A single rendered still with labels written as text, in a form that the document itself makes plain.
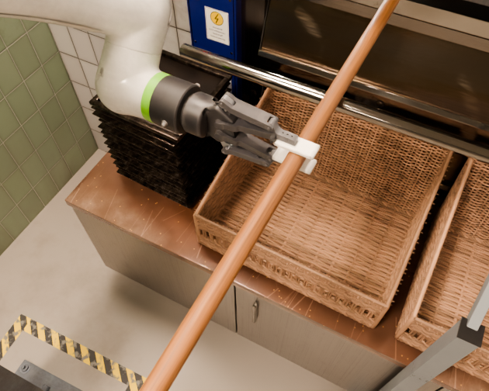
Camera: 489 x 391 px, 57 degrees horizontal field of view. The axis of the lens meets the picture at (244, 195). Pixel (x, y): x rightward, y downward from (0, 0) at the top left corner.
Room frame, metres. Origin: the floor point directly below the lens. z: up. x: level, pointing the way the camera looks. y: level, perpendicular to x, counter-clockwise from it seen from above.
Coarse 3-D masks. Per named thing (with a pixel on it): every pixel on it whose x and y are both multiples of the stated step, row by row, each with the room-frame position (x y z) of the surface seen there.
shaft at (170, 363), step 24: (384, 0) 0.90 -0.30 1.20; (384, 24) 0.82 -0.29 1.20; (360, 48) 0.73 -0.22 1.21; (336, 96) 0.60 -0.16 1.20; (312, 120) 0.54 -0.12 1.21; (288, 168) 0.44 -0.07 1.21; (264, 192) 0.39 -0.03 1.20; (264, 216) 0.35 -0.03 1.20; (240, 240) 0.31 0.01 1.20; (240, 264) 0.28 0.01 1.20; (216, 288) 0.24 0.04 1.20; (192, 312) 0.21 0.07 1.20; (192, 336) 0.18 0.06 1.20; (168, 360) 0.15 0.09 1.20; (144, 384) 0.12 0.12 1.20; (168, 384) 0.12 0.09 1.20
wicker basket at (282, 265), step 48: (288, 96) 1.02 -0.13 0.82; (336, 144) 0.91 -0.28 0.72; (384, 144) 0.86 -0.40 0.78; (240, 192) 0.82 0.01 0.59; (288, 192) 0.82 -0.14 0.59; (336, 192) 0.82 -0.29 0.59; (384, 192) 0.79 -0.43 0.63; (432, 192) 0.67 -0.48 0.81; (288, 240) 0.65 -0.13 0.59; (336, 240) 0.65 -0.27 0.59; (384, 240) 0.65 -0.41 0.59; (336, 288) 0.45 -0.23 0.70; (384, 288) 0.50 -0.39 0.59
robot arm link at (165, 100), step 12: (168, 84) 0.60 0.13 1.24; (180, 84) 0.60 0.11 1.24; (192, 84) 0.60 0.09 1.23; (156, 96) 0.58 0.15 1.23; (168, 96) 0.57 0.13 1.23; (180, 96) 0.57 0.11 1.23; (156, 108) 0.56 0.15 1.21; (168, 108) 0.56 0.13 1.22; (180, 108) 0.56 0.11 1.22; (156, 120) 0.56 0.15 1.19; (168, 120) 0.55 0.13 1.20; (180, 120) 0.55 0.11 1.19; (180, 132) 0.55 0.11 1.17
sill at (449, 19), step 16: (352, 0) 0.99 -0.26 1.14; (368, 0) 0.98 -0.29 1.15; (400, 0) 0.94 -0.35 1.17; (416, 0) 0.94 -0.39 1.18; (432, 0) 0.94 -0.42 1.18; (448, 0) 0.94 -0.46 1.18; (464, 0) 0.94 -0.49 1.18; (416, 16) 0.92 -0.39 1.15; (432, 16) 0.91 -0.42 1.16; (448, 16) 0.89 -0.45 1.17; (464, 16) 0.88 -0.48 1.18; (480, 16) 0.87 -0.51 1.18; (464, 32) 0.87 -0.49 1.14; (480, 32) 0.86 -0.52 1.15
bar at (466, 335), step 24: (192, 48) 0.77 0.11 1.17; (240, 72) 0.71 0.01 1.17; (264, 72) 0.70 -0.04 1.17; (312, 96) 0.64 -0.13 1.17; (384, 120) 0.58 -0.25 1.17; (408, 120) 0.57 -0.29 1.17; (432, 144) 0.53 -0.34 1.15; (456, 144) 0.52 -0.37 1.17; (480, 144) 0.51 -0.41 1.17; (480, 312) 0.29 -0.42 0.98; (456, 336) 0.25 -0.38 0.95; (480, 336) 0.25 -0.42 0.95; (432, 360) 0.25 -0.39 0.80; (456, 360) 0.24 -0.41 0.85; (408, 384) 0.25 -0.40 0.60
